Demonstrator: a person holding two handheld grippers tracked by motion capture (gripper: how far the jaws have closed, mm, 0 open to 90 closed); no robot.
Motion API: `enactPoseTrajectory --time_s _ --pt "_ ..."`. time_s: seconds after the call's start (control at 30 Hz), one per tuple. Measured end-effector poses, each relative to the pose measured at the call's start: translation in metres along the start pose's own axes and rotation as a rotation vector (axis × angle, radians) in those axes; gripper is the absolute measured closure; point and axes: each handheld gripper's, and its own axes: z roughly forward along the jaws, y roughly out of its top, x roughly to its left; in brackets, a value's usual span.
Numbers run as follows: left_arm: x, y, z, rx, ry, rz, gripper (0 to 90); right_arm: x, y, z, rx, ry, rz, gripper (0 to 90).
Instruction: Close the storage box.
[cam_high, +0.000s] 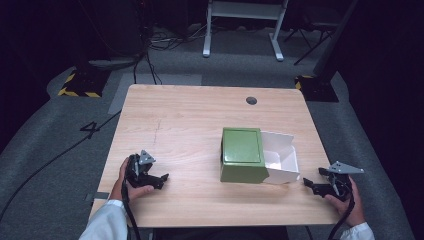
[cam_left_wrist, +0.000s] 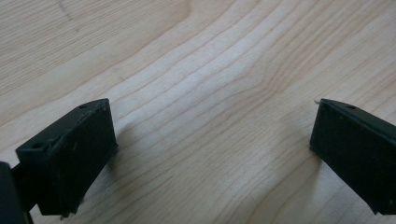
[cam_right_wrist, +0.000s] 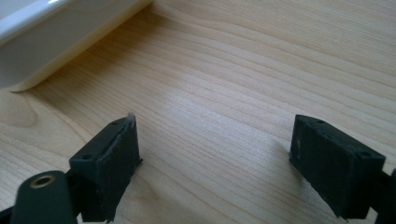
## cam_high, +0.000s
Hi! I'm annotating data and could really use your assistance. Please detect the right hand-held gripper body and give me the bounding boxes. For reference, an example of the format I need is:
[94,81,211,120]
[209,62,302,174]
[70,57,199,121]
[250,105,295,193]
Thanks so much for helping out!
[327,161,365,202]

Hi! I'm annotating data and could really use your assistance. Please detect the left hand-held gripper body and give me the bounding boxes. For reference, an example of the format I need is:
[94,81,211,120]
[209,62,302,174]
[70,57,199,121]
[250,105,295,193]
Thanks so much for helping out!
[127,149,158,189]

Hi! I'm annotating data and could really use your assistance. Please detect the person's left hand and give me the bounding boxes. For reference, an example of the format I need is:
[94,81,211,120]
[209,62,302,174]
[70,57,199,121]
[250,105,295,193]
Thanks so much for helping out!
[109,156,155,203]

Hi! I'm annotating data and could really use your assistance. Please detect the person's right hand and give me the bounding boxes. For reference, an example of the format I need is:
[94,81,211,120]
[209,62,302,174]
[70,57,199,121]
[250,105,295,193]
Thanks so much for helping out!
[324,185,366,229]

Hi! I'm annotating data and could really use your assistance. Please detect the white inner tray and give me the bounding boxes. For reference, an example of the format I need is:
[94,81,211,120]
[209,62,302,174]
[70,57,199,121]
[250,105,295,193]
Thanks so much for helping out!
[260,130,301,186]

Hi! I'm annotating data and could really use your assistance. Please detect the green box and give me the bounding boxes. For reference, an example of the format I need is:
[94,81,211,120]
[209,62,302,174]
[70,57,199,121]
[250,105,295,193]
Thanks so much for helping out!
[219,127,270,185]

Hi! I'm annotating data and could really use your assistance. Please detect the black yellow striped stand base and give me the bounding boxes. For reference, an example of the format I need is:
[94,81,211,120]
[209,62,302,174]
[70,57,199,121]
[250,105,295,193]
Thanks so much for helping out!
[57,67,112,99]
[294,74,340,103]

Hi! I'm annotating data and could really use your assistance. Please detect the black folding stand legs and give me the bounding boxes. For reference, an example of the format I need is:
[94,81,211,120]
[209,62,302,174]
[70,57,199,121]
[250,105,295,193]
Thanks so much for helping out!
[284,13,338,67]

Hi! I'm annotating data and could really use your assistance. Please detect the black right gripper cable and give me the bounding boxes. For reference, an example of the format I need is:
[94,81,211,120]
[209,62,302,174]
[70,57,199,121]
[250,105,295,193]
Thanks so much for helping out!
[327,194,356,240]

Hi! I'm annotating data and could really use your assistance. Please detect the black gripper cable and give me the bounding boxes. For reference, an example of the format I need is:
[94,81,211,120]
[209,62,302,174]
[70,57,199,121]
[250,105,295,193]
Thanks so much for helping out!
[327,194,356,240]
[120,178,143,240]

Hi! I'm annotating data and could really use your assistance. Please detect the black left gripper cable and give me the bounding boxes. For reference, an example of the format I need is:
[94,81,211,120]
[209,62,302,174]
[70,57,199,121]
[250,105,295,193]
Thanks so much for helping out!
[120,178,143,240]

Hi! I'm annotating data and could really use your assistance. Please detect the black floor cable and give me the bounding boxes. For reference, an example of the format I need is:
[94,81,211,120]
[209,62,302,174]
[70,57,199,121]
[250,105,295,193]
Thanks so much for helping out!
[0,110,123,223]

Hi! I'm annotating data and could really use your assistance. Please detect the bundle of floor cables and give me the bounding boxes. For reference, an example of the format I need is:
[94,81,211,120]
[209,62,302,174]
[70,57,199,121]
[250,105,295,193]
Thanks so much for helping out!
[132,23,209,85]

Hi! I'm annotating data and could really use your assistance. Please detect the white desk frame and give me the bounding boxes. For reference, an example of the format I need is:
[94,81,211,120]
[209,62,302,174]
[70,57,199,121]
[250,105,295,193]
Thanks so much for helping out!
[202,0,290,62]

